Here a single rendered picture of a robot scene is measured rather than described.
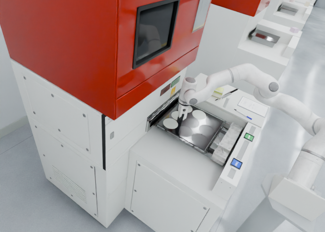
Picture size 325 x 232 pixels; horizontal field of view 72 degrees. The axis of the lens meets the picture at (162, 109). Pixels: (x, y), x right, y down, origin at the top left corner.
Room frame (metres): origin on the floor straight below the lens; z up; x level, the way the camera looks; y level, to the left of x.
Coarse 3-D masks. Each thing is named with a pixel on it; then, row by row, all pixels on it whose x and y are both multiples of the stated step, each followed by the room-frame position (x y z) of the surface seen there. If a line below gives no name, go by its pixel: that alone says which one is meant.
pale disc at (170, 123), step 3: (165, 120) 1.13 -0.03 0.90; (168, 120) 1.14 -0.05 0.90; (171, 120) 1.14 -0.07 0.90; (174, 120) 1.15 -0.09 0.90; (165, 123) 1.10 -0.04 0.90; (168, 123) 1.11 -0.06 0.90; (171, 123) 1.11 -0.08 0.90; (174, 123) 1.12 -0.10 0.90; (177, 123) 1.13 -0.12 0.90; (165, 126) 1.07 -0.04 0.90; (168, 126) 1.08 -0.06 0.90; (171, 126) 1.08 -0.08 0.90; (174, 126) 1.09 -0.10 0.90
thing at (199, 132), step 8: (176, 120) 1.15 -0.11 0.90; (184, 120) 1.17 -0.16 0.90; (192, 120) 1.19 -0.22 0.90; (200, 120) 1.20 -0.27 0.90; (208, 120) 1.22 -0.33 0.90; (216, 120) 1.24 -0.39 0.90; (168, 128) 1.06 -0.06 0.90; (176, 128) 1.07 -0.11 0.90; (184, 128) 1.09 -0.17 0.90; (192, 128) 1.10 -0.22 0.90; (200, 128) 1.12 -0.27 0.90; (208, 128) 1.14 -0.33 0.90; (216, 128) 1.15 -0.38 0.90; (184, 136) 1.02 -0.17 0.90; (192, 136) 1.03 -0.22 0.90; (200, 136) 1.05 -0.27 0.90; (208, 136) 1.06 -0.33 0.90; (200, 144) 0.97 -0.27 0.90
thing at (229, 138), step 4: (232, 128) 1.21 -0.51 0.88; (228, 132) 1.16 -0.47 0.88; (232, 132) 1.17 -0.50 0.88; (236, 132) 1.17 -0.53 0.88; (224, 136) 1.11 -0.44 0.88; (228, 136) 1.12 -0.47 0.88; (232, 136) 1.13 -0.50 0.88; (236, 136) 1.14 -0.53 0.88; (224, 140) 1.07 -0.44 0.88; (228, 140) 1.08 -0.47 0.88; (232, 140) 1.09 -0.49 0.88; (228, 144) 1.04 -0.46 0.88; (232, 144) 1.05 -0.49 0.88; (224, 152) 0.97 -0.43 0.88; (212, 156) 0.91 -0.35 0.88; (216, 160) 0.90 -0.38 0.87; (220, 160) 0.90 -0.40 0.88; (220, 164) 0.89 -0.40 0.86
